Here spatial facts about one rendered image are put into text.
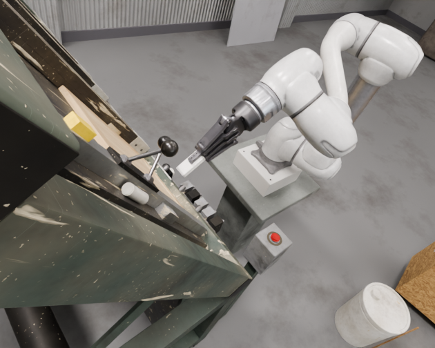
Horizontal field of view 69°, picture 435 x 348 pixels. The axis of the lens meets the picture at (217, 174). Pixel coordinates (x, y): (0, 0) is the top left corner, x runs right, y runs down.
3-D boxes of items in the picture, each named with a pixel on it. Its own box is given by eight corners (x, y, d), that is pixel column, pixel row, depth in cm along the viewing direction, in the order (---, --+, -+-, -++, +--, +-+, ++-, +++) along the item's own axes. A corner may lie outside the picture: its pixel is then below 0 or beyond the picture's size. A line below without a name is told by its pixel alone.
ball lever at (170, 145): (125, 172, 70) (182, 157, 68) (116, 166, 67) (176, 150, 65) (123, 157, 72) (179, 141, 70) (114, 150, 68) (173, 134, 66)
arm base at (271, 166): (266, 139, 188) (270, 132, 184) (293, 165, 179) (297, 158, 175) (244, 148, 178) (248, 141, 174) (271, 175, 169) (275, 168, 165)
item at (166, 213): (171, 224, 92) (179, 217, 93) (161, 219, 86) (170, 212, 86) (163, 214, 94) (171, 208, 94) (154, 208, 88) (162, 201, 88)
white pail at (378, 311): (383, 334, 217) (433, 311, 183) (360, 362, 201) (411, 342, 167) (348, 295, 231) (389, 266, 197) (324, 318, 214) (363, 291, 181)
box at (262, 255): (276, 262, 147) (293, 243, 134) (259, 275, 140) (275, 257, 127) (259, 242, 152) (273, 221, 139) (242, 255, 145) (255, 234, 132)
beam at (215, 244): (233, 297, 131) (253, 279, 132) (228, 297, 120) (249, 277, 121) (31, 32, 220) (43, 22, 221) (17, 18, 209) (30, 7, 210)
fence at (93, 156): (200, 236, 131) (207, 230, 131) (14, 124, 44) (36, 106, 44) (192, 227, 133) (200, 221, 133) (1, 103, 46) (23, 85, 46)
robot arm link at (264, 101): (282, 116, 83) (264, 131, 82) (258, 96, 86) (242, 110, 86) (280, 97, 74) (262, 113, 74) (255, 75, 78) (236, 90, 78)
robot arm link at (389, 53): (299, 150, 175) (334, 172, 170) (286, 168, 166) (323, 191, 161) (382, 13, 115) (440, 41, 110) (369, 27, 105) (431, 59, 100)
